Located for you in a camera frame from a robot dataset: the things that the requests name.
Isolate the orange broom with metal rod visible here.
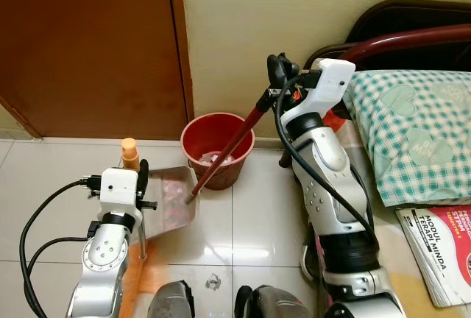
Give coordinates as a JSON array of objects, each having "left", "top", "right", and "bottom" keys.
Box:
[{"left": 116, "top": 138, "right": 174, "bottom": 318}]

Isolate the silver dustpan with red handle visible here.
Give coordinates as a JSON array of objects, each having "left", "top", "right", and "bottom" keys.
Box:
[{"left": 143, "top": 90, "right": 275, "bottom": 242}]

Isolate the white pink rubbish pile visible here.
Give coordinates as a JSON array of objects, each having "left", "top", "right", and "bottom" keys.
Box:
[{"left": 196, "top": 150, "right": 246, "bottom": 167}]

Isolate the red plastic bucket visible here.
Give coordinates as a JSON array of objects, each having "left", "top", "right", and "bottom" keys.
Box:
[{"left": 180, "top": 113, "right": 256, "bottom": 191}]

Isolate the robot left leg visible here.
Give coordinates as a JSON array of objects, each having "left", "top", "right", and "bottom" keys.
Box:
[{"left": 146, "top": 279, "right": 196, "bottom": 318}]

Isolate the robot leg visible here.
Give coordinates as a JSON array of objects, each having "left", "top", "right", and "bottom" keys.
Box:
[
  {"left": 235, "top": 284, "right": 319, "bottom": 318},
  {"left": 146, "top": 279, "right": 196, "bottom": 318}
]

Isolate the green checked pillow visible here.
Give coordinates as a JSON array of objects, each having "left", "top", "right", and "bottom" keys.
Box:
[{"left": 345, "top": 69, "right": 471, "bottom": 209}]

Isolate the dark wooden bed headboard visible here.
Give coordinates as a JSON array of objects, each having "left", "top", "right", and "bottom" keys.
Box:
[{"left": 324, "top": 0, "right": 471, "bottom": 73}]

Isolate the brown wooden door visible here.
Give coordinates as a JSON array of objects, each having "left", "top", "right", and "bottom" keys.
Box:
[{"left": 0, "top": 0, "right": 194, "bottom": 141}]

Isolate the white red therapy book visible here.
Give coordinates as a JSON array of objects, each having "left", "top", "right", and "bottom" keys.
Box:
[{"left": 395, "top": 203, "right": 471, "bottom": 309}]

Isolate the robot right leg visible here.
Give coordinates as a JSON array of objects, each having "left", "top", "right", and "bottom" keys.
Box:
[{"left": 235, "top": 284, "right": 319, "bottom": 318}]

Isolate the cream patterned bedsheet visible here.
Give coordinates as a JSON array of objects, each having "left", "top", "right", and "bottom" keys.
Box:
[{"left": 324, "top": 108, "right": 471, "bottom": 318}]

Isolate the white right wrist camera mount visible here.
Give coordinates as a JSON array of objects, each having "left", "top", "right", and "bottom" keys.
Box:
[{"left": 283, "top": 58, "right": 357, "bottom": 124}]

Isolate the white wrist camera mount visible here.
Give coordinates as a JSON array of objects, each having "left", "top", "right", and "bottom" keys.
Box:
[
  {"left": 99, "top": 168, "right": 145, "bottom": 220},
  {"left": 283, "top": 58, "right": 357, "bottom": 124}
]

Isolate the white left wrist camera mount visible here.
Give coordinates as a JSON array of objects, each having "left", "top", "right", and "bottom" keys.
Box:
[{"left": 99, "top": 168, "right": 145, "bottom": 220}]

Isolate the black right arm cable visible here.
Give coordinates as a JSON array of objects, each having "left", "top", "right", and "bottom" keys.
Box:
[{"left": 273, "top": 74, "right": 372, "bottom": 233}]

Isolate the short black left arm cable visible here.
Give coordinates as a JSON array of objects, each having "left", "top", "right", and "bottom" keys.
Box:
[{"left": 24, "top": 236, "right": 93, "bottom": 291}]

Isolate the long black left arm cable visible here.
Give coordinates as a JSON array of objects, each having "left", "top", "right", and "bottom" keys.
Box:
[{"left": 20, "top": 176, "right": 102, "bottom": 318}]

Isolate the dark red metal bed rail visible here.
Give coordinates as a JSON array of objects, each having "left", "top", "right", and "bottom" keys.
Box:
[{"left": 339, "top": 24, "right": 471, "bottom": 66}]

